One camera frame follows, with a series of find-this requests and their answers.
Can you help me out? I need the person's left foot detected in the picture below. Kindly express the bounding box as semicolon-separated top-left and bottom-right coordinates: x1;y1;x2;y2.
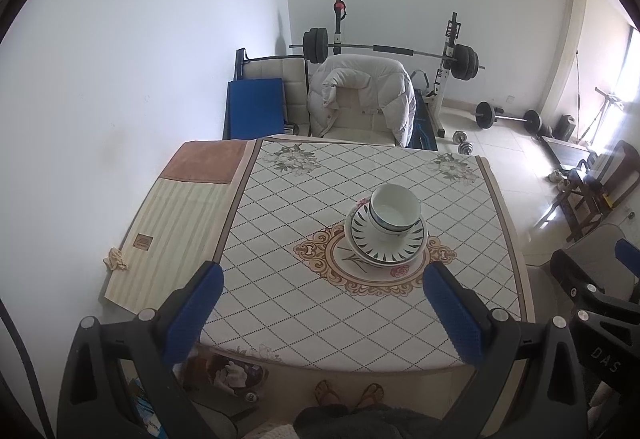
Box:
315;379;341;405

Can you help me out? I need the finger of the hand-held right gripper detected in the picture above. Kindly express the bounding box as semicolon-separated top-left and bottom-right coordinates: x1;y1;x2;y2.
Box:
550;248;640;320
615;238;640;277

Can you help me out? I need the diamond pattern floral tablecloth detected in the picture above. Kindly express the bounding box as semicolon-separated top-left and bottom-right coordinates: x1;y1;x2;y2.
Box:
197;135;531;375

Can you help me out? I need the cream padded chair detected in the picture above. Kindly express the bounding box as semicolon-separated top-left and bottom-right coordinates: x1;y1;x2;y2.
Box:
320;86;396;144
245;58;308;137

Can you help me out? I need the white weight rack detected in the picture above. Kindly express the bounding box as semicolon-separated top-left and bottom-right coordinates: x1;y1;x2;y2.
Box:
330;0;468;137

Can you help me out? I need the blue white plastic bag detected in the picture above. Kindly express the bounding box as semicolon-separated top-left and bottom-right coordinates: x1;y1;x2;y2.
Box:
127;364;166;439

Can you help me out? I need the person's foot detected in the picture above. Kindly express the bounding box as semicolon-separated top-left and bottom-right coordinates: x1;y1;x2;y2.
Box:
315;379;341;405
357;383;385;407

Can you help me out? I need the white bowl with black rim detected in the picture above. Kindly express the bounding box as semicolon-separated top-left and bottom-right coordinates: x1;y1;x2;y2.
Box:
371;216;424;236

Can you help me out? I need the white plate with pink flowers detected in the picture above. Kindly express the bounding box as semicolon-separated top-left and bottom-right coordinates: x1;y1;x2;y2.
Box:
345;199;430;266

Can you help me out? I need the blue folded mat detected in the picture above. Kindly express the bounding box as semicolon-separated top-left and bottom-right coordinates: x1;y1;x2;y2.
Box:
223;78;286;140

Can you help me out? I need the blue rim bowl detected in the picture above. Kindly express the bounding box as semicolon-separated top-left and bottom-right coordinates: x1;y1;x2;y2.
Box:
369;184;422;229

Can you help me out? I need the beige door frame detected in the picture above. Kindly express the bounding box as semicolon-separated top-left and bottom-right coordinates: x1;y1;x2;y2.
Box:
542;0;640;140

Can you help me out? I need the crumpled beige rag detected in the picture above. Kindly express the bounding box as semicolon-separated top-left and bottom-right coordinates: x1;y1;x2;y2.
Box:
102;246;128;272

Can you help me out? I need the dark floor mat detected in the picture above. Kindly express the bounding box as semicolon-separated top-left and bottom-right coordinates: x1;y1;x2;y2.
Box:
537;134;596;172

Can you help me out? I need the long barbell with black plates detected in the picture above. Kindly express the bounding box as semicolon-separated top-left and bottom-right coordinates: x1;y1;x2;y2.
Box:
289;28;486;82

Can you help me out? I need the chrome dumbbell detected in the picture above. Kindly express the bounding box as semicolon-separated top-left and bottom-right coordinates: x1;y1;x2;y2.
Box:
451;130;476;154

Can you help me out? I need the brown box with clutter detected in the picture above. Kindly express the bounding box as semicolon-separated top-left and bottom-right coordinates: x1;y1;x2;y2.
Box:
205;351;266;390

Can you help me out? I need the plate with dark striped rim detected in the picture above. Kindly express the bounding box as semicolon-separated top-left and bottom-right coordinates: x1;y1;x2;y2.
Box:
350;201;429;262

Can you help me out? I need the blue bench pad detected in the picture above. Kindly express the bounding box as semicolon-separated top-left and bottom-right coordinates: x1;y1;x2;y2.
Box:
407;91;440;150

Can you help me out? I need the dark wooden chair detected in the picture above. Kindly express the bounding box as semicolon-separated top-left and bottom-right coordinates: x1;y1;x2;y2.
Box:
552;139;640;242

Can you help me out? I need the striped beige mat, brown patch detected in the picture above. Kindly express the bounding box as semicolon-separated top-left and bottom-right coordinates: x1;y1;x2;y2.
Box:
102;140;261;320

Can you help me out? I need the short barbell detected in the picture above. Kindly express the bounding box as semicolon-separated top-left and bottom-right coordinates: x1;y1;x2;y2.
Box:
474;101;543;134

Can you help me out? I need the white down jacket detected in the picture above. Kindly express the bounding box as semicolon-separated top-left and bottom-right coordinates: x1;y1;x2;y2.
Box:
306;55;417;147

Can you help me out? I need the person's dark clothing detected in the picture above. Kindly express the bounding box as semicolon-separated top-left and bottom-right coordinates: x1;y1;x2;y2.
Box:
292;401;451;439

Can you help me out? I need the person's right foot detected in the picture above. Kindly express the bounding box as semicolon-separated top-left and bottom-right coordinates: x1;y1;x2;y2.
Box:
357;383;385;407

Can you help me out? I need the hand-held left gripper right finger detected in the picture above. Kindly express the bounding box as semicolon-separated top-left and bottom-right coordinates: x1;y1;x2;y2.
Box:
422;260;596;439

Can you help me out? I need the window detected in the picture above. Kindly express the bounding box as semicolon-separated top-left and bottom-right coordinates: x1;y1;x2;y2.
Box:
612;26;640;92

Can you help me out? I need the metal stand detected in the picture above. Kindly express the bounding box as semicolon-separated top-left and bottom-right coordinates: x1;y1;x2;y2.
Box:
580;86;626;144

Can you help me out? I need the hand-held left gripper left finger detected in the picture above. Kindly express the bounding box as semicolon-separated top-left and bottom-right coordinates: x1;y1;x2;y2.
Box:
56;260;225;439

